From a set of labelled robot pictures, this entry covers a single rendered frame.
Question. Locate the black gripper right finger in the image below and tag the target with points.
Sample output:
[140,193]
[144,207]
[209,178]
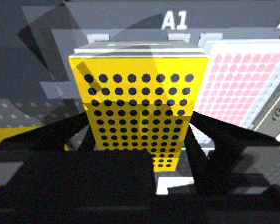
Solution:
[238,151]

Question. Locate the yellow waste bin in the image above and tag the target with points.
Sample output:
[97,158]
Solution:
[8,132]

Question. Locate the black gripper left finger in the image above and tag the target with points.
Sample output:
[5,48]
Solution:
[52,137]

